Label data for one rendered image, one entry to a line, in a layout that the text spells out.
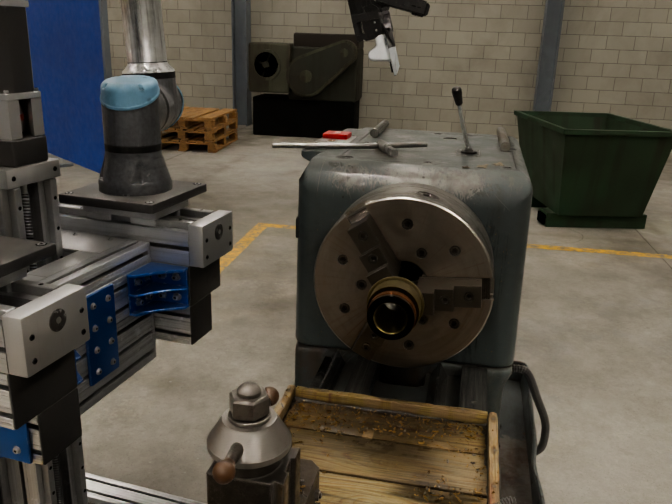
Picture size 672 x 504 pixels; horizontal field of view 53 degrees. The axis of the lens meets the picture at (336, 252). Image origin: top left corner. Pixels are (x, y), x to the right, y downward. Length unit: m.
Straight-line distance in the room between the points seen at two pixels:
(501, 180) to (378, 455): 0.56
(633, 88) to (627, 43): 0.68
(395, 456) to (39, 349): 0.54
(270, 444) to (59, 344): 0.51
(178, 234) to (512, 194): 0.66
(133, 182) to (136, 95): 0.17
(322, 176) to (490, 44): 9.89
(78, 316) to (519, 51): 10.38
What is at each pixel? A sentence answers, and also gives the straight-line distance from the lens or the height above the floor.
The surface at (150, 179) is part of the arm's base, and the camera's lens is 1.45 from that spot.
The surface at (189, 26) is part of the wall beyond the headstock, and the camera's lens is 11.97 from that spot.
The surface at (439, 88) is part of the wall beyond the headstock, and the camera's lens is 11.16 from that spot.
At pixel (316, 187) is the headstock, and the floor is 1.21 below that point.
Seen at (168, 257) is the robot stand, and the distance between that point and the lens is 1.43.
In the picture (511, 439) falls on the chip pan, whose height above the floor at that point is 0.54.
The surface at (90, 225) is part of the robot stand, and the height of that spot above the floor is 1.09.
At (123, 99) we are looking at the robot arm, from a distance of 1.43.
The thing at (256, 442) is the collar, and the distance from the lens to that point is 0.63.
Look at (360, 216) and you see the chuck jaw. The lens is 1.14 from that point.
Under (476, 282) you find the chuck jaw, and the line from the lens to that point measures 1.13.
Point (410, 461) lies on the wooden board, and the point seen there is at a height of 0.89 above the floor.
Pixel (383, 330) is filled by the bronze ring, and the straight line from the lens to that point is 1.05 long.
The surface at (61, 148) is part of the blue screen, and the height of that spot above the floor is 0.35.
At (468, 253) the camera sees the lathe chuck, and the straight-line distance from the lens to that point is 1.14.
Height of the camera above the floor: 1.49
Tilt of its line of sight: 18 degrees down
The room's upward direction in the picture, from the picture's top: 2 degrees clockwise
